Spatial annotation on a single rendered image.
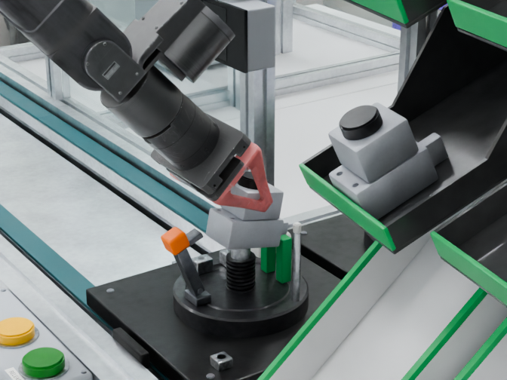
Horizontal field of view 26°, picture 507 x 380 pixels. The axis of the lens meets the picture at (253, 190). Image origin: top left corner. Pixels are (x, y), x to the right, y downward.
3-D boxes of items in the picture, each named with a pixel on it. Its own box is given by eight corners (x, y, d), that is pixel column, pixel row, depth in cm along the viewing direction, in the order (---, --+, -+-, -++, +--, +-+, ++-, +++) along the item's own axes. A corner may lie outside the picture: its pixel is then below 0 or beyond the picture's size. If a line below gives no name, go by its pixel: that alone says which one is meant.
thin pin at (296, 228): (295, 302, 110) (296, 225, 107) (290, 298, 111) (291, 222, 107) (301, 300, 111) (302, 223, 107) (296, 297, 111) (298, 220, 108)
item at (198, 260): (198, 276, 115) (197, 262, 115) (190, 270, 117) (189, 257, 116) (213, 271, 116) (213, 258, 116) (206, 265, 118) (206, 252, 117)
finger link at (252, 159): (261, 164, 113) (206, 113, 107) (302, 186, 107) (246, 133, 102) (221, 216, 112) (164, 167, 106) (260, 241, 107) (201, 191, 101)
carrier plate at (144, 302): (204, 412, 100) (203, 392, 99) (86, 304, 118) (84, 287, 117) (404, 335, 112) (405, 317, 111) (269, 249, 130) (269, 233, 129)
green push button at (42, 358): (33, 390, 102) (32, 372, 102) (16, 372, 105) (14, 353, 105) (72, 378, 104) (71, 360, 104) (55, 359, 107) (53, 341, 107)
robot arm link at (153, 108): (83, 88, 99) (108, 109, 95) (133, 31, 100) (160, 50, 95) (133, 130, 104) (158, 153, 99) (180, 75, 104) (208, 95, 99)
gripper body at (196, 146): (200, 114, 110) (153, 71, 105) (256, 144, 102) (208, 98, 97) (160, 166, 109) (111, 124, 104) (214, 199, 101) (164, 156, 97)
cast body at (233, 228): (227, 250, 108) (239, 183, 106) (204, 234, 111) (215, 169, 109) (295, 246, 113) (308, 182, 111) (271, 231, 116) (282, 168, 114)
